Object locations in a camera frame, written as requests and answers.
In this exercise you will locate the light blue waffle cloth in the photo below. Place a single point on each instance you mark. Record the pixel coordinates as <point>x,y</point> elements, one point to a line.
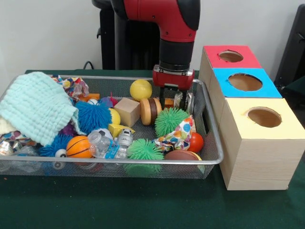
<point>35,107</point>

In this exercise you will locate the crushed silver can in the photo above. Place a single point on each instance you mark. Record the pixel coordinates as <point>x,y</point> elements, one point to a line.
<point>190,102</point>

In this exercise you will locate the toy hamburger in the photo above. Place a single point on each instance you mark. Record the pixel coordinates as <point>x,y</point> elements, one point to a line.
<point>147,111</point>

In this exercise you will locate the black panel stand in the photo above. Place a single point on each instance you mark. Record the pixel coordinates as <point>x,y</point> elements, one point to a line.
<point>293,47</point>

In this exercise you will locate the plain wooden cube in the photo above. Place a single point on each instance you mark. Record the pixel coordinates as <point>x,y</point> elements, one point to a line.
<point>127,111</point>

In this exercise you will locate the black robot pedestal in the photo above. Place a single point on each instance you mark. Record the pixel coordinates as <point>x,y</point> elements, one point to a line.
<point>133,47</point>

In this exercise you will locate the large blue fuzzy eyed ball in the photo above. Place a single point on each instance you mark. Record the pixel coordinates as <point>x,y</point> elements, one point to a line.
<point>93,117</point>

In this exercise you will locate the wooden box with three holes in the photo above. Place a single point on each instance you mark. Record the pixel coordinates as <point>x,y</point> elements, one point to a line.
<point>262,162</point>

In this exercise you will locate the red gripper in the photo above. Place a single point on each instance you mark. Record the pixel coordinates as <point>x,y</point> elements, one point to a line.
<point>174,78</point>

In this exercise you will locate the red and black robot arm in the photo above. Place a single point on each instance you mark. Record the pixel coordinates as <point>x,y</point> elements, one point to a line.
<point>176,47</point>

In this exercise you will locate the orange toy basketball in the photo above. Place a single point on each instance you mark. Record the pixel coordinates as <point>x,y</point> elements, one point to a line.
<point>77,147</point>

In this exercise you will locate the colourful dot print cloth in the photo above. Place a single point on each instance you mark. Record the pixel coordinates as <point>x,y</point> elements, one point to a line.
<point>71,84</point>
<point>178,137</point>

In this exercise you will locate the dark green table cloth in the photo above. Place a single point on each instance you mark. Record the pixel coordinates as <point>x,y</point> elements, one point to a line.
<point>143,205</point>

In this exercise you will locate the yellow tennis ball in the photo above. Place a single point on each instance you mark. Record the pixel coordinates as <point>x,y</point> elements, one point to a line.
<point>141,89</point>

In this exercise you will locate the green spiky puffer ball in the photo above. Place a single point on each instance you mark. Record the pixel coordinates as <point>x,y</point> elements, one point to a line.
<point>144,150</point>
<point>169,119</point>

